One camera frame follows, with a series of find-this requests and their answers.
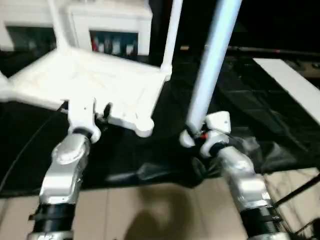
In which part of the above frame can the black plastic mat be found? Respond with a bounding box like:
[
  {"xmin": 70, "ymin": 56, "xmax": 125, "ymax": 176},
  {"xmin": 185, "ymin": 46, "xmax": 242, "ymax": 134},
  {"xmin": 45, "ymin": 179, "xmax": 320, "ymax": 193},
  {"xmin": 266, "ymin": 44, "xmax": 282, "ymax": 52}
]
[{"xmin": 0, "ymin": 48, "xmax": 320, "ymax": 200}]

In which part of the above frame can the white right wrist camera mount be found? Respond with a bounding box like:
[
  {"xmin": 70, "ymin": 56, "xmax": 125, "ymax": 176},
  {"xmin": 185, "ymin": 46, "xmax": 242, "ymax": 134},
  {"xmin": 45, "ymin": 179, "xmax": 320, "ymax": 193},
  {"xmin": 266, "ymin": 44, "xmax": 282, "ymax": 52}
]
[{"xmin": 199, "ymin": 111, "xmax": 233, "ymax": 159}]

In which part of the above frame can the white plastic table leg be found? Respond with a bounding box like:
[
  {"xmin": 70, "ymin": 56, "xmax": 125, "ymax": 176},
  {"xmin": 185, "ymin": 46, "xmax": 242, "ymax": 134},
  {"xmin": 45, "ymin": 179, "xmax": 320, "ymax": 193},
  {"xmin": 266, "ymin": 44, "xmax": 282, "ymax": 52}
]
[
  {"xmin": 0, "ymin": 72, "xmax": 11, "ymax": 101},
  {"xmin": 159, "ymin": 0, "xmax": 184, "ymax": 74},
  {"xmin": 179, "ymin": 0, "xmax": 244, "ymax": 149},
  {"xmin": 48, "ymin": 0, "xmax": 71, "ymax": 54}
]

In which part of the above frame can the white cabinet with glass doors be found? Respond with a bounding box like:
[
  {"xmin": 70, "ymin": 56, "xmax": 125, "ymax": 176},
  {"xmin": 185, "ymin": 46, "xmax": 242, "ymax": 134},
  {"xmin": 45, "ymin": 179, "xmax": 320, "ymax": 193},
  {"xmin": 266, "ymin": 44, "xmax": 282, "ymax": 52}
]
[{"xmin": 0, "ymin": 0, "xmax": 154, "ymax": 58}]

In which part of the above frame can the white plastic table top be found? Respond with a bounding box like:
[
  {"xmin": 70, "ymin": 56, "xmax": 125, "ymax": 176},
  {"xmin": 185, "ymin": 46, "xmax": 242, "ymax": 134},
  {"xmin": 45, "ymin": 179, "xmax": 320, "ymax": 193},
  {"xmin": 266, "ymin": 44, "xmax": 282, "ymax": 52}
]
[{"xmin": 0, "ymin": 46, "xmax": 174, "ymax": 139}]

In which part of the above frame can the black flat screen television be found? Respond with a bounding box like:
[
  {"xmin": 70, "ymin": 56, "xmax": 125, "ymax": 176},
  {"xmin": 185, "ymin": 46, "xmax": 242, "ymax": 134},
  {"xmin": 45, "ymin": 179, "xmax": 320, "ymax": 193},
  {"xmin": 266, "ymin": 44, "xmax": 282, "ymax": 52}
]
[{"xmin": 204, "ymin": 0, "xmax": 320, "ymax": 55}]

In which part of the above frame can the black metal table leg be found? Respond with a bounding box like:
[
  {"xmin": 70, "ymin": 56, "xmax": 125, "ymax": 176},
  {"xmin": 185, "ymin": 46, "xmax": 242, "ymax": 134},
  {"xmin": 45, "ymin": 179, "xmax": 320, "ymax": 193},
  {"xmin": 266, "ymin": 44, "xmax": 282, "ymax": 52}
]
[{"xmin": 273, "ymin": 174, "xmax": 320, "ymax": 209}]

